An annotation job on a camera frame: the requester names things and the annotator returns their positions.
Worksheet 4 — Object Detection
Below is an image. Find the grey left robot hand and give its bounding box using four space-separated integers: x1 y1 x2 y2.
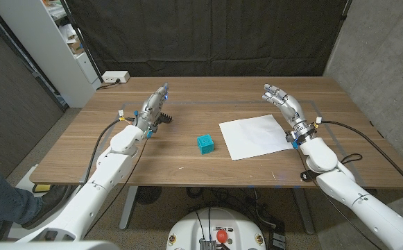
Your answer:
137 82 170 137

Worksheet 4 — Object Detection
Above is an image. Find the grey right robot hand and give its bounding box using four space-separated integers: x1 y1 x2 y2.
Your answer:
261 83 317 146

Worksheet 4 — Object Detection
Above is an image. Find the white paper sheet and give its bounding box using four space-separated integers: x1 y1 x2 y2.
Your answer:
218 114 294 162

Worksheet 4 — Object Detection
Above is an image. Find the teal cube block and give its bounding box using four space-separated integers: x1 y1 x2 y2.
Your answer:
196 133 215 156

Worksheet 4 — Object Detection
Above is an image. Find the white power outlet box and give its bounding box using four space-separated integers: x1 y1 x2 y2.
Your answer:
101 70 131 84

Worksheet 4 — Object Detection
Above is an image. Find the black ribbed round object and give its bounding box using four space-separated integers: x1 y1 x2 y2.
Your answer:
135 186 162 206

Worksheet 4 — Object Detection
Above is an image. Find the black fabric backdrop curtain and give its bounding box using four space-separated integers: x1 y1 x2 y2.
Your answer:
64 0 353 78

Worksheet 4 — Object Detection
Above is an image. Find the small cardboard box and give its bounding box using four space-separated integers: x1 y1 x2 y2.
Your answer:
67 40 85 56

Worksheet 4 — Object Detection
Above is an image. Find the grey metal table leg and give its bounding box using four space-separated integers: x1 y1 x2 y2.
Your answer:
293 188 316 235
119 186 139 231

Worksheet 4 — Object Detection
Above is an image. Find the black backdrop stand pole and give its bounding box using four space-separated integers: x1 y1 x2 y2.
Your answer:
339 0 353 22
60 0 104 84

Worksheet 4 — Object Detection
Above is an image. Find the white shelf cabinet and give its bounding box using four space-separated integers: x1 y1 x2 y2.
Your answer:
0 0 102 108

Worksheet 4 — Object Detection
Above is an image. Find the white robot torso base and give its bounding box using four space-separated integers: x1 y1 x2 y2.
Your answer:
166 207 267 250

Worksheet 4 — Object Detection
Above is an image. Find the black floor power strip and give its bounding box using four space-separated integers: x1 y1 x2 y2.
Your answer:
268 222 287 250

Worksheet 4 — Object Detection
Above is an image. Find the dark person shoe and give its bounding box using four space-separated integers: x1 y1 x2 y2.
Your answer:
21 184 79 230

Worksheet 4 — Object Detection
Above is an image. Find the person leg in jeans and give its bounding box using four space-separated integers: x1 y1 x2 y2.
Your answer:
0 154 44 242

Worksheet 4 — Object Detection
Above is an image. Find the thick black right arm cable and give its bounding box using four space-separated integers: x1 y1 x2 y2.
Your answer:
317 119 403 197

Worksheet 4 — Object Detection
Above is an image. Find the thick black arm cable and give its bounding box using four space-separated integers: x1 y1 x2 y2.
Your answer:
317 119 403 197
82 117 126 185

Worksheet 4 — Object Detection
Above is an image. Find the black power cord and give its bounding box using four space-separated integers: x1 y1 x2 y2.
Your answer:
96 78 121 91

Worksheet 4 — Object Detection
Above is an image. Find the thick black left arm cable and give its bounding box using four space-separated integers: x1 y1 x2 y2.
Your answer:
82 117 126 185

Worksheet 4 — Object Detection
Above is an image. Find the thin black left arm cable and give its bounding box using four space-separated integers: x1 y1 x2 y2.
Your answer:
84 137 149 238

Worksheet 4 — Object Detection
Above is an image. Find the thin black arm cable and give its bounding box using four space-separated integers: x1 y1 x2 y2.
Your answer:
84 137 149 238
295 147 384 250

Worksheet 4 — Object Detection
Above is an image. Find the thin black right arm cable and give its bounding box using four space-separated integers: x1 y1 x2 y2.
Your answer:
295 147 384 250

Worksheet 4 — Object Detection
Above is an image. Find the black floor cable tangle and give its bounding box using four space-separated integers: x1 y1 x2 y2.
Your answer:
186 187 275 230

